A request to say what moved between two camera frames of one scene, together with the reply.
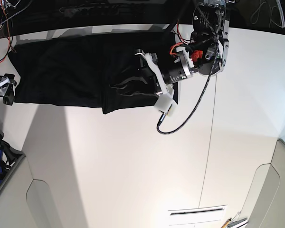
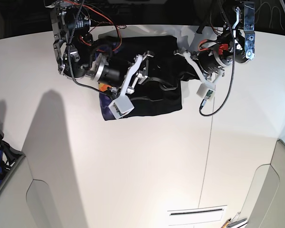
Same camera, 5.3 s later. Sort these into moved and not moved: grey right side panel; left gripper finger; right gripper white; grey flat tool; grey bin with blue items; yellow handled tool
Moved: right gripper white; left gripper finger
Not moved: yellow handled tool; grey right side panel; grey bin with blue items; grey flat tool
